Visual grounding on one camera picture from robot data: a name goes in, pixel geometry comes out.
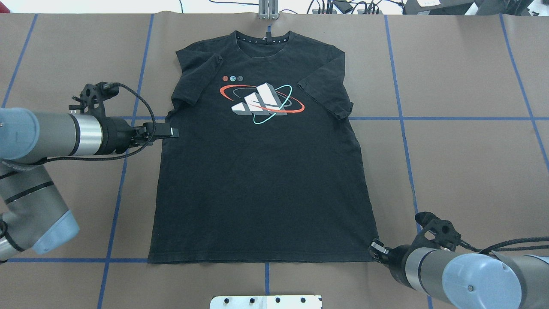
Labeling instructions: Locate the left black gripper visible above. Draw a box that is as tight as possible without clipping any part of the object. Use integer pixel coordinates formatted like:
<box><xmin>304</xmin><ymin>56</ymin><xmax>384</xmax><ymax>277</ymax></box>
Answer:
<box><xmin>101</xmin><ymin>117</ymin><xmax>180</xmax><ymax>155</ymax></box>

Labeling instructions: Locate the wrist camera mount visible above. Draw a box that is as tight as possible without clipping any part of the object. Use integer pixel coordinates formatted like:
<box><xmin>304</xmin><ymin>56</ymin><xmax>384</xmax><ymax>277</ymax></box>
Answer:
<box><xmin>412</xmin><ymin>212</ymin><xmax>461</xmax><ymax>252</ymax></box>
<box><xmin>69</xmin><ymin>82</ymin><xmax>119</xmax><ymax>118</ymax></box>

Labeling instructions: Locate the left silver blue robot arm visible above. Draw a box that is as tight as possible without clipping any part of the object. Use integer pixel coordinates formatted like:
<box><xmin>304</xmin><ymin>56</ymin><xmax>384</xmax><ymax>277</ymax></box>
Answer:
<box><xmin>0</xmin><ymin>108</ymin><xmax>179</xmax><ymax>263</ymax></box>

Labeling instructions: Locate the black printed t-shirt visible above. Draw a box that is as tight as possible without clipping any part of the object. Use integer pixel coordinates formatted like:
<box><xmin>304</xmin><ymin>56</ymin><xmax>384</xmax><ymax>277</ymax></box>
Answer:
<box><xmin>148</xmin><ymin>31</ymin><xmax>378</xmax><ymax>264</ymax></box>

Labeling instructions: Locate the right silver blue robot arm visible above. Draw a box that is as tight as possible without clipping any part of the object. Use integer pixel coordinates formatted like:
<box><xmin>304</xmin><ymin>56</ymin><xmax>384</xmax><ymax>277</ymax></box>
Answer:
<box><xmin>369</xmin><ymin>239</ymin><xmax>549</xmax><ymax>309</ymax></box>

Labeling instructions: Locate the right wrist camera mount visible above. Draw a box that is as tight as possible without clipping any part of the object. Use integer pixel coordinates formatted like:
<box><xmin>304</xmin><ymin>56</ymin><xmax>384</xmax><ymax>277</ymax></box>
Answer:
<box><xmin>412</xmin><ymin>212</ymin><xmax>461</xmax><ymax>252</ymax></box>

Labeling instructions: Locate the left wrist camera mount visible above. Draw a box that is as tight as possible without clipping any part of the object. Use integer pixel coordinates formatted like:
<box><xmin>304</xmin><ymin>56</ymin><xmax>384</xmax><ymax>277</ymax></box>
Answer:
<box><xmin>69</xmin><ymin>82</ymin><xmax>119</xmax><ymax>118</ymax></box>

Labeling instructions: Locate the aluminium frame post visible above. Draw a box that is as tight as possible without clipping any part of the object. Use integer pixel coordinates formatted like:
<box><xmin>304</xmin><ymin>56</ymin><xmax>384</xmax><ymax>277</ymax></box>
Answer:
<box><xmin>258</xmin><ymin>0</ymin><xmax>280</xmax><ymax>20</ymax></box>

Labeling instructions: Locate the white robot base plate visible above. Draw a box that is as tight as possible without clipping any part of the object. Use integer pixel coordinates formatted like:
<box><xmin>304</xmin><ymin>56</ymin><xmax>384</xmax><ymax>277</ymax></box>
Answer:
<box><xmin>209</xmin><ymin>295</ymin><xmax>323</xmax><ymax>309</ymax></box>

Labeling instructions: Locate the brown paper table cover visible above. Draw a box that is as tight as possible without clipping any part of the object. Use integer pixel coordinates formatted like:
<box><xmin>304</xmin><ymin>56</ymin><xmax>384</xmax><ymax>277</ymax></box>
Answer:
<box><xmin>1</xmin><ymin>11</ymin><xmax>548</xmax><ymax>309</ymax></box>

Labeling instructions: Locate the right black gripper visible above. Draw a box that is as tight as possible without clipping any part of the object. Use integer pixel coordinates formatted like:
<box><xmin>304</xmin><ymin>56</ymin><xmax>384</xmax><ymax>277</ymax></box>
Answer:
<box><xmin>369</xmin><ymin>241</ymin><xmax>412</xmax><ymax>286</ymax></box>

